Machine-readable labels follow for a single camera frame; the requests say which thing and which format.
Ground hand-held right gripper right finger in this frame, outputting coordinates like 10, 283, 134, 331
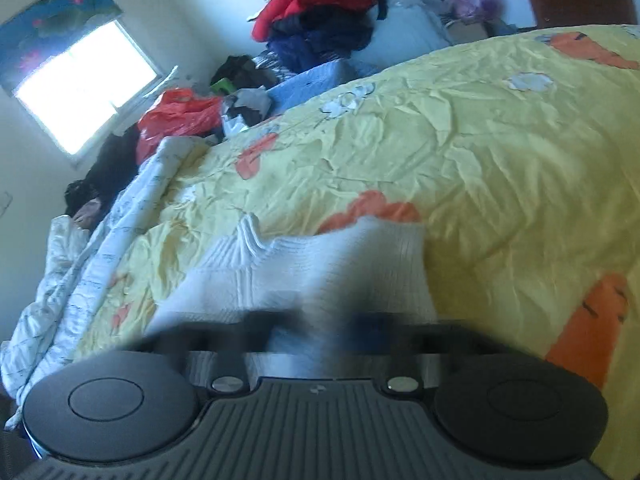
350, 310, 506, 393

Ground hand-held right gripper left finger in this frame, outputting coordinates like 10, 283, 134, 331
131, 309, 273, 393

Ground white knit sweater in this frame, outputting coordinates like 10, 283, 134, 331
145, 214, 442, 383

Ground black clothes by window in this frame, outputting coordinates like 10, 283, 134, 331
64, 124, 145, 223

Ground dark clothes heap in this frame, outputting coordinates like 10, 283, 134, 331
210, 54, 278, 92

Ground white printed quilt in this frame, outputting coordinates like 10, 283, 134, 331
0, 136, 212, 407

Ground yellow printed bedsheet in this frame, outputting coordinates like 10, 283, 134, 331
75, 24, 640, 391

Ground red plastic bag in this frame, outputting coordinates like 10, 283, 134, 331
135, 87, 227, 165

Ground black and white bag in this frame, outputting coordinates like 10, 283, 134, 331
221, 86, 274, 137

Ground light blue blanket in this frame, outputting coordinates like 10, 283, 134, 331
266, 57, 382, 112

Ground window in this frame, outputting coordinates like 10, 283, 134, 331
11, 19, 167, 157

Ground navy blue garment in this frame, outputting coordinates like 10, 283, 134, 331
266, 9, 377, 75

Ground cardboard box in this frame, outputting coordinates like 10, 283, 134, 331
444, 16, 490, 47

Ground grey cloth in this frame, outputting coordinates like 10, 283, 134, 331
372, 0, 453, 57

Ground red garment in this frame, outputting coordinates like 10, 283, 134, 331
251, 0, 377, 44

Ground blue printed roller blind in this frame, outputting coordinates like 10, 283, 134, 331
0, 0, 124, 92

